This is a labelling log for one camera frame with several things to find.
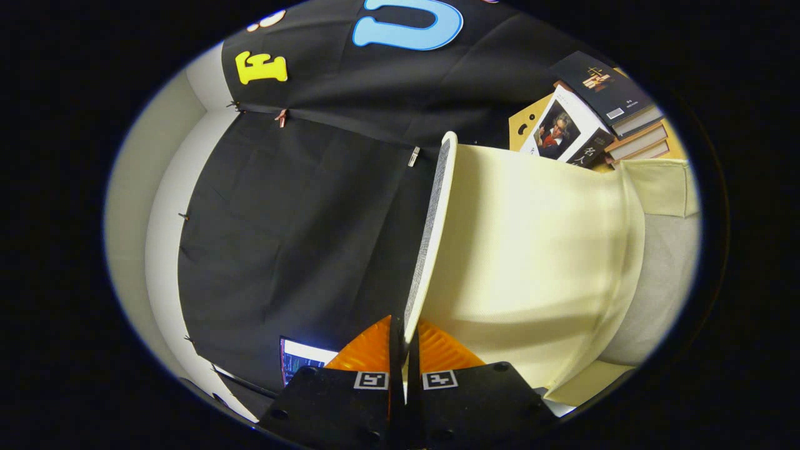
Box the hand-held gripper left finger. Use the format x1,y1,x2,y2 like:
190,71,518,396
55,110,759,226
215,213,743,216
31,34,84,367
257,316,405,450

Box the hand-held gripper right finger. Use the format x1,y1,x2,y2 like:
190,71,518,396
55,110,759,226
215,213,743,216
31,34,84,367
405,321,558,450

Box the grey fabric storage box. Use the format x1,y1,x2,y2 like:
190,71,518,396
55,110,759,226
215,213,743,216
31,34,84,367
403,131,702,408

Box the lit computer screen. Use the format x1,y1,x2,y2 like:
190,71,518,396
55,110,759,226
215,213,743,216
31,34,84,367
279,337,339,387

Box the black backdrop cloth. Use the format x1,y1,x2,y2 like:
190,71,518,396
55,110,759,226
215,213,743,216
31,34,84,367
177,0,616,401

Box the wooden board with holes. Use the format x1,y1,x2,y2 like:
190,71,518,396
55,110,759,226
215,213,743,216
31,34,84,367
508,93,555,153

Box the white portrait book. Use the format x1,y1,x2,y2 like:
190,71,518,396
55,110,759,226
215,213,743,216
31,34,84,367
521,84,616,169

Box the brown hardcover book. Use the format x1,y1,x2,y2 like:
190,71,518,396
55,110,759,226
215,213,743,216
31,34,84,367
609,140,674,171
603,121,668,155

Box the black book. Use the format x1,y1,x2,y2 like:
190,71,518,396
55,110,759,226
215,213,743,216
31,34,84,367
549,51,664,139

